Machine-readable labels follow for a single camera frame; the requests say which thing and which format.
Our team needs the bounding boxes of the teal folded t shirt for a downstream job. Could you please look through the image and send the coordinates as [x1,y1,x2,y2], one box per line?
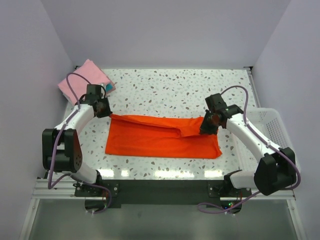
[105,83,116,93]

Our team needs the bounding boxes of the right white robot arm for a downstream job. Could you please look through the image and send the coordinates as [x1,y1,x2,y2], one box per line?
[200,93,301,197]

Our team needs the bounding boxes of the aluminium frame rail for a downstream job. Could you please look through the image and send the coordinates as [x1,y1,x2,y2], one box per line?
[31,178,297,201]

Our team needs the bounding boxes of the orange t shirt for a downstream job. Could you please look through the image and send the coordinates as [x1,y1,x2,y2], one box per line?
[105,114,222,159]

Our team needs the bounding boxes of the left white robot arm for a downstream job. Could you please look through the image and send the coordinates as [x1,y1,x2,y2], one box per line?
[42,84,112,196]

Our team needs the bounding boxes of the white plastic basket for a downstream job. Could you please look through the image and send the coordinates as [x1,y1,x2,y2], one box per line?
[232,107,294,172]

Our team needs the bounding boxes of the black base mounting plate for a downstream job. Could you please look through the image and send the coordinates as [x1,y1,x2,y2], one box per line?
[73,179,252,211]

